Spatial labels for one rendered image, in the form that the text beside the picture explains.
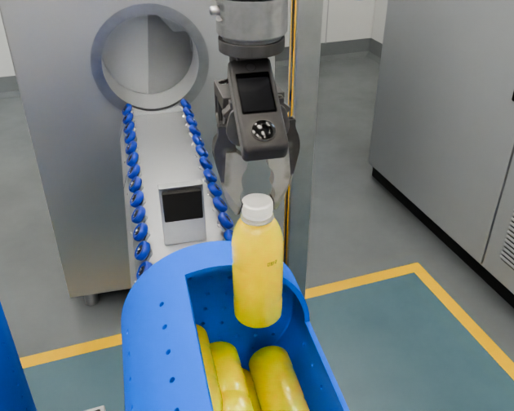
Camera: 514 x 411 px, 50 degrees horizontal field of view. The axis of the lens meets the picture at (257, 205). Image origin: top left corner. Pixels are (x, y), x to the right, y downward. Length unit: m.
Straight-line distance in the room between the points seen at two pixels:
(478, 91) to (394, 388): 1.29
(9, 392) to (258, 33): 1.02
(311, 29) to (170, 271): 0.73
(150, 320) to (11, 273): 2.21
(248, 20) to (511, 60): 1.95
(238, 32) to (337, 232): 2.47
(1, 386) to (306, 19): 1.03
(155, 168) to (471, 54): 1.53
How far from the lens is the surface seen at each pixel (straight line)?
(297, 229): 1.55
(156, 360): 0.70
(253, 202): 0.67
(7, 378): 1.35
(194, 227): 1.31
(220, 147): 0.62
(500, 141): 2.53
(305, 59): 1.34
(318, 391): 0.85
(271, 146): 0.54
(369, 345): 2.39
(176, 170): 1.63
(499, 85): 2.50
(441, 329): 2.53
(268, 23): 0.58
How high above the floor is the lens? 1.71
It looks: 33 degrees down
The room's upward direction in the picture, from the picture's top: straight up
